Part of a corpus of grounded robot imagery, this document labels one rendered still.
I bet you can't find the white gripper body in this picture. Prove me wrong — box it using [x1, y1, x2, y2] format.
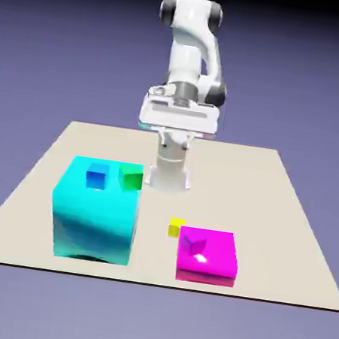
[137, 91, 222, 141]

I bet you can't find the small green cube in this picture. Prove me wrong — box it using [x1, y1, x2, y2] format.
[115, 162, 146, 193]

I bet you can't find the small blue cube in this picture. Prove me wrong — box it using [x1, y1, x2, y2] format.
[83, 161, 111, 192]

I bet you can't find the small yellow cube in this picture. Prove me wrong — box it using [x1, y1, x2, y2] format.
[166, 216, 186, 239]

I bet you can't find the small purple cube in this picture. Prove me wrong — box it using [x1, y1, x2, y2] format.
[180, 232, 209, 257]

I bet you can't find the large cyan box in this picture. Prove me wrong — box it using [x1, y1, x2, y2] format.
[43, 152, 146, 268]

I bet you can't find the large magenta box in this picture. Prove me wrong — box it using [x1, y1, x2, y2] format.
[172, 224, 244, 289]

